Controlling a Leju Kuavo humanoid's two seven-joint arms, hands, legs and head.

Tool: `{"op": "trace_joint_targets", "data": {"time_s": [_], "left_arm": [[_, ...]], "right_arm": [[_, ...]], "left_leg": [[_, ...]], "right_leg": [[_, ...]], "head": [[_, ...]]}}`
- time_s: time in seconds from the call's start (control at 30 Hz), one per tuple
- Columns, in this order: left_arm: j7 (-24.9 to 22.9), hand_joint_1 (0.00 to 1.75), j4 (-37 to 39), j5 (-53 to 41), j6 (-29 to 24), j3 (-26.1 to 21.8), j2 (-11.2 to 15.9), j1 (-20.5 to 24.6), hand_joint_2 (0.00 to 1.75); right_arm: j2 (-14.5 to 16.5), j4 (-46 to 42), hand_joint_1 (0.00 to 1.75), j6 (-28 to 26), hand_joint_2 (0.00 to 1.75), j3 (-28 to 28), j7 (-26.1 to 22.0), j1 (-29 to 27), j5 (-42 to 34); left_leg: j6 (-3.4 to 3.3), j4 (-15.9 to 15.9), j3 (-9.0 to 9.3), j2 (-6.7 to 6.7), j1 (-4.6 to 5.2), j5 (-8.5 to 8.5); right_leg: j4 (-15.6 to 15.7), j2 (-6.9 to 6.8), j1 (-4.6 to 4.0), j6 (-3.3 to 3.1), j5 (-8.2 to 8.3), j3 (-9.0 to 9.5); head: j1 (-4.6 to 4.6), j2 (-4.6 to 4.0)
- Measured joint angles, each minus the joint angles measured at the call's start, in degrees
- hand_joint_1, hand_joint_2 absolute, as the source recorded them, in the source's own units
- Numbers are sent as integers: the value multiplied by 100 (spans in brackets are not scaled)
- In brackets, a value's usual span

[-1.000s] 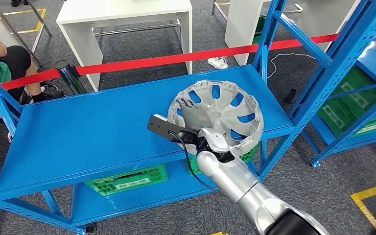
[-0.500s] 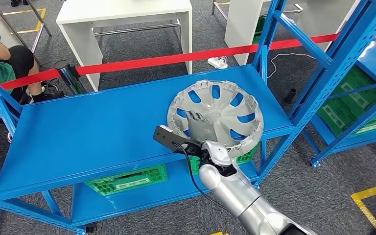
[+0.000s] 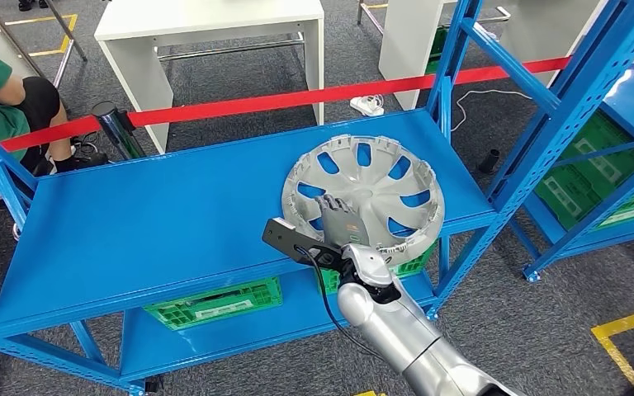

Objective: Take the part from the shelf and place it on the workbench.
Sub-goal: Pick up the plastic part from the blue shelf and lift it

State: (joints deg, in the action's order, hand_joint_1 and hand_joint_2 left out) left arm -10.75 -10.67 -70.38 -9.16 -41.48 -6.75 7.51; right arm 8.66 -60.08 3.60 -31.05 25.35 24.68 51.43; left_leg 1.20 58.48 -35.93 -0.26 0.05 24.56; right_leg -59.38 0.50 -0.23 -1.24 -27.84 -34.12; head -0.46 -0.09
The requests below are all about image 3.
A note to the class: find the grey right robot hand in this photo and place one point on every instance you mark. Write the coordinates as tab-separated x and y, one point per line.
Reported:
344	229

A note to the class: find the silver plastic wheel cover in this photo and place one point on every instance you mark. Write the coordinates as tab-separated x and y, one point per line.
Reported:
371	188

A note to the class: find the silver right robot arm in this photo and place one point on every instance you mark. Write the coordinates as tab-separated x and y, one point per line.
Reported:
388	328

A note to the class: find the white power strip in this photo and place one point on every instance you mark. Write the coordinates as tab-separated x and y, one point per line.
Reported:
366	106

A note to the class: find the red barrier belt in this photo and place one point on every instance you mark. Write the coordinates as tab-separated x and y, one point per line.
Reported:
268	102

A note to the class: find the black cylinder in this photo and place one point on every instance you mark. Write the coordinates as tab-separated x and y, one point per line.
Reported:
489	162

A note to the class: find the white table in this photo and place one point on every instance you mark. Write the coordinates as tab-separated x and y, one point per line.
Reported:
196	16

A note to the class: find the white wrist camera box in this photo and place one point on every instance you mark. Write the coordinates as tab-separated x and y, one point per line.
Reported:
283	224

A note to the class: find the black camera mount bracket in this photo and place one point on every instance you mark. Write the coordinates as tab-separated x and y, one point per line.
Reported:
284	243

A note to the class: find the steel table leg frame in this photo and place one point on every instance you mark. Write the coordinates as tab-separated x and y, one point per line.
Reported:
369	15
68	30

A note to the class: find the black stanchion post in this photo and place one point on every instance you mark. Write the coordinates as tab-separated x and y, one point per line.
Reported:
117	128

